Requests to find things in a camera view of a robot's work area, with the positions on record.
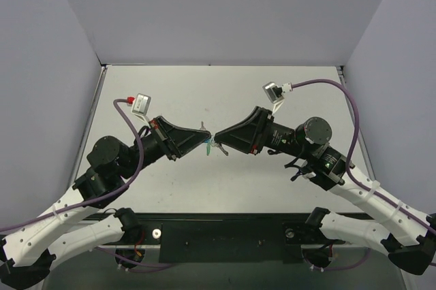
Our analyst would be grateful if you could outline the green plastic key tag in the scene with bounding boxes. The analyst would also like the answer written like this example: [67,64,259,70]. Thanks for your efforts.
[206,142,215,156]

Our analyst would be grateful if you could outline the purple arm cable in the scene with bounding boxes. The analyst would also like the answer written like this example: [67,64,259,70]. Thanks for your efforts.
[0,97,178,274]
[291,78,436,272]

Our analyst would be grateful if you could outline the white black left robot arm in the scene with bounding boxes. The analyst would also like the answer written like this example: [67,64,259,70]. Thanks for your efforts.
[1,116,211,289]

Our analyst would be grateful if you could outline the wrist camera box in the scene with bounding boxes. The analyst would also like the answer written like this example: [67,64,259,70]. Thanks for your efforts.
[262,82,283,103]
[131,93,151,116]

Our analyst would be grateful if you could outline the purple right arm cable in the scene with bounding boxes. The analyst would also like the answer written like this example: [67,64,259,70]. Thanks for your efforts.
[291,78,436,272]

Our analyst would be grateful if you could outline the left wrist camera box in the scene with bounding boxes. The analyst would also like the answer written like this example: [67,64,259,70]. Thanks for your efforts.
[131,93,151,116]

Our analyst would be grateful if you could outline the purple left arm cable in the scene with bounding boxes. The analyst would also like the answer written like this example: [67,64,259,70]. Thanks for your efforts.
[0,97,178,274]

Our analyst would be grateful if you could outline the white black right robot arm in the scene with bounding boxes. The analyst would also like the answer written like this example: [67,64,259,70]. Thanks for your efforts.
[214,107,435,275]

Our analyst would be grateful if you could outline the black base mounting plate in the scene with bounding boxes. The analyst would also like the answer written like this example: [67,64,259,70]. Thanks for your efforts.
[100,213,333,264]

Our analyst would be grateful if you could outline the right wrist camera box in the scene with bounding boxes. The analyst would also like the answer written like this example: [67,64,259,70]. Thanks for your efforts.
[262,82,283,103]

